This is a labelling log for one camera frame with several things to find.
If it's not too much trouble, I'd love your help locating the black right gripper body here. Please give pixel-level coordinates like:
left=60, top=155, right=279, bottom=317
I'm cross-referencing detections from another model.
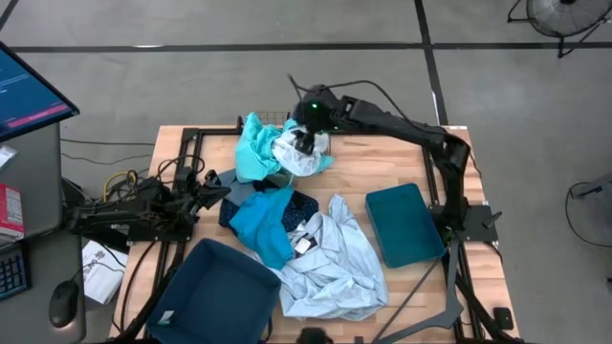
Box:
left=292, top=84, right=339, bottom=138

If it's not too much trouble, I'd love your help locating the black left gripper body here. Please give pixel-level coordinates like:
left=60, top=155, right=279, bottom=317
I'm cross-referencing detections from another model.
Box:
left=172, top=166, right=208, bottom=224

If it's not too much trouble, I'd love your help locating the white cloth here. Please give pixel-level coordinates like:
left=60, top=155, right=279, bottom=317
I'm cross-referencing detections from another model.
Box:
left=271, top=127, right=332, bottom=178

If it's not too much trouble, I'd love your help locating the grey knit cloth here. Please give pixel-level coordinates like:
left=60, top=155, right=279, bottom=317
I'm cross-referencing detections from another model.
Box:
left=217, top=168, right=260, bottom=207

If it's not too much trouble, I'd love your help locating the aqua turquoise cloth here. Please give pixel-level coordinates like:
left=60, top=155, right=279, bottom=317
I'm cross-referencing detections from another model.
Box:
left=233, top=112, right=336, bottom=185

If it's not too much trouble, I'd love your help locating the bright blue cloth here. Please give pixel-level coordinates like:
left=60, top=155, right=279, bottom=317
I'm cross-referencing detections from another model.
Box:
left=228, top=185, right=296, bottom=271

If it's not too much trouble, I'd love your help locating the navy dotted cloth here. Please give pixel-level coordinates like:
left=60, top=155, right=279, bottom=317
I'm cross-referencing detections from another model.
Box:
left=218, top=180, right=320, bottom=235

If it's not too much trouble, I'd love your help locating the pale blue collared shirt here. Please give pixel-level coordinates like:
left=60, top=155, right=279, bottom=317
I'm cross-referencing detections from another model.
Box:
left=247, top=193, right=389, bottom=322

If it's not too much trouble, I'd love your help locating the navy fabric bin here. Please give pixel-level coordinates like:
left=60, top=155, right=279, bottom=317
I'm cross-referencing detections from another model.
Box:
left=144, top=237, right=283, bottom=344

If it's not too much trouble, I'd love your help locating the white printed paper sheet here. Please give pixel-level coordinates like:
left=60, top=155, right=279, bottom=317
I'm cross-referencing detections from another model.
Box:
left=80, top=240, right=129, bottom=306

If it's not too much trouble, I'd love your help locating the teal plastic tray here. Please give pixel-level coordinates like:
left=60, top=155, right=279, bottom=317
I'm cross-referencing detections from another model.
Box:
left=364, top=182, right=447, bottom=269

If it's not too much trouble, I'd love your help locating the grey desk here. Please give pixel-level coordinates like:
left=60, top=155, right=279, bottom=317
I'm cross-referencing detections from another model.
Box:
left=0, top=121, right=88, bottom=344

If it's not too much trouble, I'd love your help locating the black computer mouse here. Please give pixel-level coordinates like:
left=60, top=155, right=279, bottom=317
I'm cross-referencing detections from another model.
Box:
left=48, top=279, right=80, bottom=329

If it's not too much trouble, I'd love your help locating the red and white box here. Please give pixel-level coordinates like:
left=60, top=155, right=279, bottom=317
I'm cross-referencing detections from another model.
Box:
left=0, top=183, right=26, bottom=243

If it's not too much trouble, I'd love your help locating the black keyboard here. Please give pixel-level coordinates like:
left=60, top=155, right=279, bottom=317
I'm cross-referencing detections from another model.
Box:
left=0, top=243, right=31, bottom=302

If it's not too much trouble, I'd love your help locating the computer monitor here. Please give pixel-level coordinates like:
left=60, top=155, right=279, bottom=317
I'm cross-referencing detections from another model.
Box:
left=0, top=40, right=81, bottom=143

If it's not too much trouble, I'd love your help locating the small black box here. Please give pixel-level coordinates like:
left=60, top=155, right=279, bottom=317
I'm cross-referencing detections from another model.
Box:
left=492, top=307, right=515, bottom=332

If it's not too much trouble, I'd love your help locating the black floor fan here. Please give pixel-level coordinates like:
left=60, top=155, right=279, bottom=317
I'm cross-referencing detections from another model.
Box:
left=506, top=0, right=612, bottom=59

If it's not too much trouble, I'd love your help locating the black aluminium table frame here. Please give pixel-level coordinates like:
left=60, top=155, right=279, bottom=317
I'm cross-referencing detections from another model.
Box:
left=121, top=114, right=523, bottom=344

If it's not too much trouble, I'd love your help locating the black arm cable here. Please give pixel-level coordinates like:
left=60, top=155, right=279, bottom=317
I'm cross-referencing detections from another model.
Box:
left=286, top=74, right=423, bottom=128

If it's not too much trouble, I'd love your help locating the yellow cable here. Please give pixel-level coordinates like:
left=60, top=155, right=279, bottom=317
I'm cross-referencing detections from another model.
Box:
left=101, top=169, right=141, bottom=203

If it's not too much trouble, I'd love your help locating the black mouse cable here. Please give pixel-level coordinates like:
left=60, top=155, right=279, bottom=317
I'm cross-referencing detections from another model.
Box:
left=71, top=246, right=128, bottom=288

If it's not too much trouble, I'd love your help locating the black table-level camera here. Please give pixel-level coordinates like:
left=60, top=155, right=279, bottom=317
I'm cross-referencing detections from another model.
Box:
left=295, top=327, right=335, bottom=344

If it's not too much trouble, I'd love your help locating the grey camera mount stand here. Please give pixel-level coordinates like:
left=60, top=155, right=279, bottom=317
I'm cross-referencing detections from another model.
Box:
left=372, top=238, right=466, bottom=344

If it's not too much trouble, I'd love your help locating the black looped floor cable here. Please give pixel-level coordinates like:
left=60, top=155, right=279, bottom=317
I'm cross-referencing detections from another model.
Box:
left=564, top=180, right=612, bottom=249

